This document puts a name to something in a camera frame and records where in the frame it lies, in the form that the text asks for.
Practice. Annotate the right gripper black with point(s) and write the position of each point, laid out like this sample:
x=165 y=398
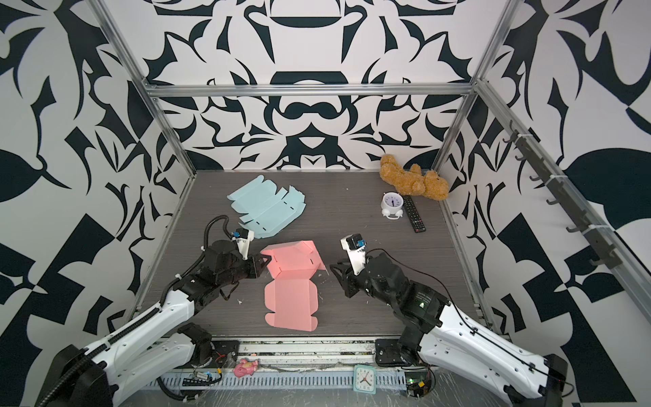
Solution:
x=346 y=276

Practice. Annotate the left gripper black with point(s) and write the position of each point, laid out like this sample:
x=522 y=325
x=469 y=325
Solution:
x=256 y=265

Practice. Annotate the pink paper box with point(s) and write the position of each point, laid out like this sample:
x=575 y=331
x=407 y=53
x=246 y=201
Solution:
x=291 y=297

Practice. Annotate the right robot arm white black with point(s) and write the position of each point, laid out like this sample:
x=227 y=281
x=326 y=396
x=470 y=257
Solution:
x=438 y=334

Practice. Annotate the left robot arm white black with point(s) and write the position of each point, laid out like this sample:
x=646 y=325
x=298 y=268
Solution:
x=110 y=370

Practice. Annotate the light blue flat paper box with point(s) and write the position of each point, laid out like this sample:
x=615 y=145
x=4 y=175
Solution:
x=264 y=208

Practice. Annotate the black remote control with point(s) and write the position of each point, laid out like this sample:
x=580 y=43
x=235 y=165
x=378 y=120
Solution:
x=413 y=214

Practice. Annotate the white alarm clock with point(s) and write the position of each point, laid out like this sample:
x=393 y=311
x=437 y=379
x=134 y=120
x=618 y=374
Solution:
x=392 y=206

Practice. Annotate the teal square clock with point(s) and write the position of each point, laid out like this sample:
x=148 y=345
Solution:
x=364 y=379

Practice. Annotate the pink small toy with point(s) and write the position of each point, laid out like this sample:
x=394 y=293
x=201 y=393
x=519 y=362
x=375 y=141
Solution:
x=245 y=368

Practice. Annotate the brown teddy bear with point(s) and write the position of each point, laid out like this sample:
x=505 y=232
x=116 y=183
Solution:
x=413 y=182

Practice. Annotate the small circuit board right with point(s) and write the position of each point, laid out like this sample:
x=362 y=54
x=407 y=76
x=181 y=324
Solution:
x=418 y=383

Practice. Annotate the small circuit board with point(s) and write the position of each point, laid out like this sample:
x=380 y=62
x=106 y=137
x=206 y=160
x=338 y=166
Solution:
x=418 y=383
x=202 y=379

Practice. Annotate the small circuit board left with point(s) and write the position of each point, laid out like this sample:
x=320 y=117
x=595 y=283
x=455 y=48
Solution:
x=202 y=379

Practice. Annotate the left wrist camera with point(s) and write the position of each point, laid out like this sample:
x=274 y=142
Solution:
x=243 y=237

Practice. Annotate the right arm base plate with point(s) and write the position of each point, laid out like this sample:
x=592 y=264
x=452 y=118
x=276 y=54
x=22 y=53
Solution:
x=389 y=352

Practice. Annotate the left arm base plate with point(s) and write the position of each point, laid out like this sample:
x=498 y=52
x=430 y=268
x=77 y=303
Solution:
x=219 y=354

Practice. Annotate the black wall hook rack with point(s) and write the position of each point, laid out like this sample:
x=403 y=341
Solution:
x=559 y=213

